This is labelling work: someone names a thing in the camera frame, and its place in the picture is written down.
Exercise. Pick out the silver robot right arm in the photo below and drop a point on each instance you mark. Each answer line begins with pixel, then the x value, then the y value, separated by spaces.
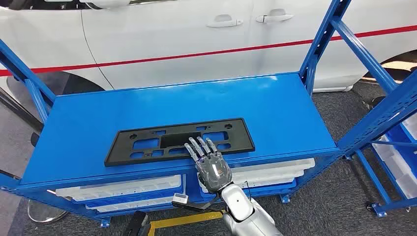
pixel 241 205

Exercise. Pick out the white car red stripe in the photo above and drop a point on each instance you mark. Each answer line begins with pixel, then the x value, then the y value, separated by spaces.
pixel 163 32

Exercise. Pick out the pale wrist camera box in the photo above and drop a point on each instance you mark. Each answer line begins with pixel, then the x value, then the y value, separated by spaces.
pixel 180 198

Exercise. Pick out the black robot foot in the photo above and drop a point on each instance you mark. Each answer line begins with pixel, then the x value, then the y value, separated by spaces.
pixel 137 226

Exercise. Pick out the white plastic bin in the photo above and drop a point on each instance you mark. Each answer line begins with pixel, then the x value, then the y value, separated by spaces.
pixel 400 176
pixel 277 167
pixel 130 187
pixel 130 205
pixel 412 125
pixel 267 183

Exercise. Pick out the black round base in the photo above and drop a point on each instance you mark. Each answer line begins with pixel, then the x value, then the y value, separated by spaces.
pixel 374 104

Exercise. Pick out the blue metal shelf rack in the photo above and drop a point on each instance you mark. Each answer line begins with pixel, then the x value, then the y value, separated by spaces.
pixel 195 97
pixel 378 209

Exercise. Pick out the black plastic frame part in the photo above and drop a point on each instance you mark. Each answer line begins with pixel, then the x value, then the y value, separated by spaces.
pixel 117 159

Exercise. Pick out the black camera bracket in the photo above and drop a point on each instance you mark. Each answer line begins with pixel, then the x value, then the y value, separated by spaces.
pixel 195 206

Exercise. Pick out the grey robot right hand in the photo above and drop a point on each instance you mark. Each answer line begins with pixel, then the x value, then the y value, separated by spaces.
pixel 213 172

